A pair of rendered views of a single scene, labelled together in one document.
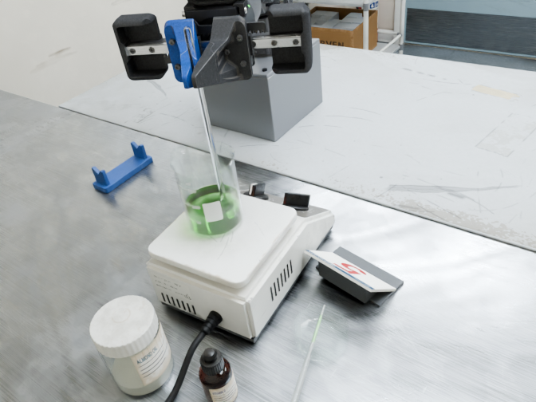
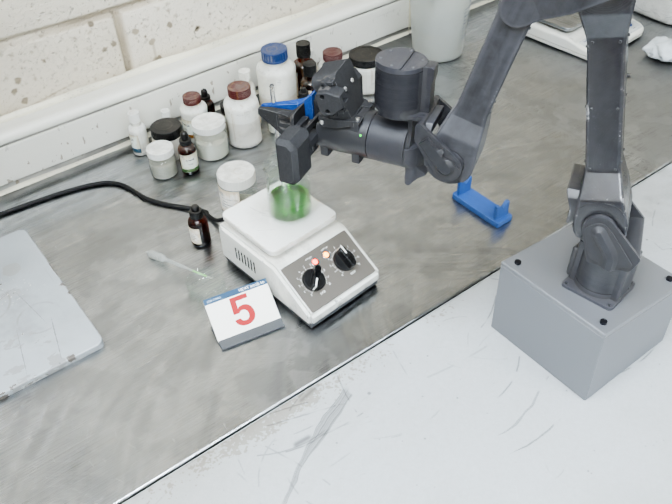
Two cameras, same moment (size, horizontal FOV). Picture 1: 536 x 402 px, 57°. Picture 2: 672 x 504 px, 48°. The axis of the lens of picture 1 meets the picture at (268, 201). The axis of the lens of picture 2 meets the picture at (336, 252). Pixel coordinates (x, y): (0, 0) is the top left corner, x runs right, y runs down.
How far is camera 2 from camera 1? 1.04 m
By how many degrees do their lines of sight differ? 75
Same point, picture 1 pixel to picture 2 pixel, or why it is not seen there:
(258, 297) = (225, 237)
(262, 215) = (279, 233)
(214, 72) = (274, 122)
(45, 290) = (342, 169)
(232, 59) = not seen: hidden behind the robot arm
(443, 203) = (296, 423)
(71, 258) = (370, 180)
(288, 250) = (251, 253)
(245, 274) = (226, 216)
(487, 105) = not seen: outside the picture
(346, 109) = (548, 419)
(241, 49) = not seen: hidden behind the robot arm
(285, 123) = (510, 331)
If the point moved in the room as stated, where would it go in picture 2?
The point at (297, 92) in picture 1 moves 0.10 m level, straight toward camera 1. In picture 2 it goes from (540, 331) to (459, 314)
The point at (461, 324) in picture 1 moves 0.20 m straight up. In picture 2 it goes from (166, 366) to (133, 251)
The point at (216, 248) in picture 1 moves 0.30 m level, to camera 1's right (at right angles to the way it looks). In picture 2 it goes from (260, 207) to (184, 372)
